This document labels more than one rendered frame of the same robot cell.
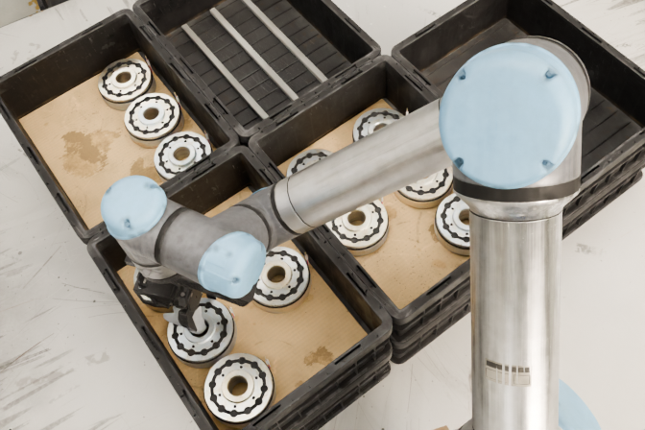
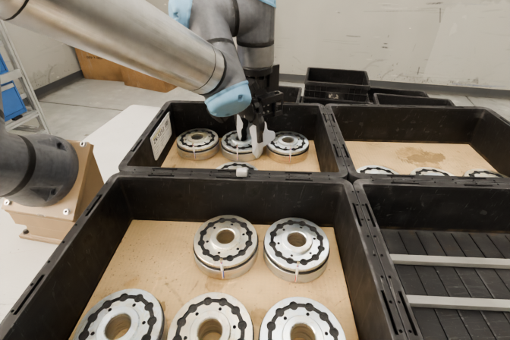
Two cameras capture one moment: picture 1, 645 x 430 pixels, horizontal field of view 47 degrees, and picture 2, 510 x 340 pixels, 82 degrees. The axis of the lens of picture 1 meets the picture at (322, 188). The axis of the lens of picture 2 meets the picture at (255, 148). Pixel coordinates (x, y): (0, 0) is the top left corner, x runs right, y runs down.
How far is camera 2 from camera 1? 1.07 m
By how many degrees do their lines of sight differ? 76
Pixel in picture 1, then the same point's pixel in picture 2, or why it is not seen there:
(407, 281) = (151, 249)
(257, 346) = (212, 162)
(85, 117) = (458, 167)
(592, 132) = not seen: outside the picture
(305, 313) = not seen: hidden behind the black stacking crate
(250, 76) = (483, 286)
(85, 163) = (408, 154)
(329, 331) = not seen: hidden behind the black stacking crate
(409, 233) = (180, 283)
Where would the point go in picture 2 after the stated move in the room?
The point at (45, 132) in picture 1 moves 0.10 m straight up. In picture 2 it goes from (448, 149) to (464, 113)
